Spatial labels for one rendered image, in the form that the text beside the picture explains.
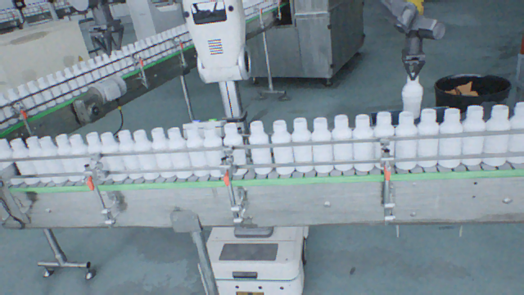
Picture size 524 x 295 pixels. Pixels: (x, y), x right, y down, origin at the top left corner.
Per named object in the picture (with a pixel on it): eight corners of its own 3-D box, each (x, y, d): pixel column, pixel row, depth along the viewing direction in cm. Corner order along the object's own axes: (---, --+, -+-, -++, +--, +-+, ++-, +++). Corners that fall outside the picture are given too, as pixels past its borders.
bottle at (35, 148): (46, 175, 145) (28, 136, 138) (61, 174, 145) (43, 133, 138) (38, 184, 140) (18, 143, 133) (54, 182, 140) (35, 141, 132)
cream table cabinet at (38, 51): (79, 107, 562) (47, 23, 509) (109, 109, 532) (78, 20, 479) (6, 142, 478) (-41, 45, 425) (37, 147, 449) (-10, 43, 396)
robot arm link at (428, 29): (404, 0, 130) (390, 24, 131) (433, 2, 121) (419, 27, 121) (421, 20, 137) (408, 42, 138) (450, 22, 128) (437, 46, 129)
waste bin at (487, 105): (436, 185, 272) (442, 98, 243) (424, 154, 311) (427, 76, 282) (509, 183, 262) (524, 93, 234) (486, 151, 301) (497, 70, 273)
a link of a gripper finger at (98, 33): (97, 58, 127) (87, 29, 123) (107, 52, 133) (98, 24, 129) (115, 56, 126) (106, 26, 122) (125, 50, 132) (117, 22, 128)
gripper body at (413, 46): (420, 52, 143) (421, 32, 139) (425, 60, 134) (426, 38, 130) (401, 54, 144) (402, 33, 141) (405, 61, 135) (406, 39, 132)
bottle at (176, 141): (193, 168, 134) (182, 124, 126) (195, 176, 128) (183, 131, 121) (175, 173, 133) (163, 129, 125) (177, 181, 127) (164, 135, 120)
